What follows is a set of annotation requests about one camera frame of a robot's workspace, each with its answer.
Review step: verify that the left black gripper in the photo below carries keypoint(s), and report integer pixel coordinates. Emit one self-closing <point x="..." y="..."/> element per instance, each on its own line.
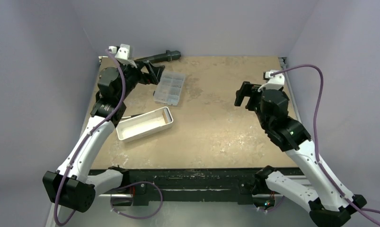
<point x="154" y="72"/>

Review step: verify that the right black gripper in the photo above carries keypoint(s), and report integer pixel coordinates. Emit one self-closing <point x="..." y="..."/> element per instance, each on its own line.
<point x="251" y="96"/>

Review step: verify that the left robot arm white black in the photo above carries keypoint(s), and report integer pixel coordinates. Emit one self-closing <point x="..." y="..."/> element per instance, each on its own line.
<point x="71" y="185"/>

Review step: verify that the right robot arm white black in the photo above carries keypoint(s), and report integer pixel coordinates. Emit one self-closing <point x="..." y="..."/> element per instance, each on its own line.
<point x="327" y="201"/>

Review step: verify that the clear plastic screw box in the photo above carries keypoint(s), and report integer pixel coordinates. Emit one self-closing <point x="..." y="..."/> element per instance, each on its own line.
<point x="168" y="90"/>

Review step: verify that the small black hammer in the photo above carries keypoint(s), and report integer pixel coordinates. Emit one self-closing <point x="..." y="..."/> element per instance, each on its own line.
<point x="131" y="116"/>

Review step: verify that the white rectangular tray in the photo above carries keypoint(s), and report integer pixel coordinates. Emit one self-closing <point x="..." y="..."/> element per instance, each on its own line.
<point x="144" y="125"/>

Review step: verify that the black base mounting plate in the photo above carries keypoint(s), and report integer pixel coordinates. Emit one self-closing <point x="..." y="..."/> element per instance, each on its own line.
<point x="239" y="185"/>

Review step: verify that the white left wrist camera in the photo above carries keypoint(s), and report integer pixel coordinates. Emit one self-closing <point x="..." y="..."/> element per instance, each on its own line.
<point x="123" y="54"/>

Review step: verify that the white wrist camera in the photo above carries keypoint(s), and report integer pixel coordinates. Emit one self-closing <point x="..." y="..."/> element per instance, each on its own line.
<point x="123" y="54"/>
<point x="273" y="81"/>

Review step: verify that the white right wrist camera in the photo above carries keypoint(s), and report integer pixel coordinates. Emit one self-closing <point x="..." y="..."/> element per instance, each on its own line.
<point x="273" y="81"/>

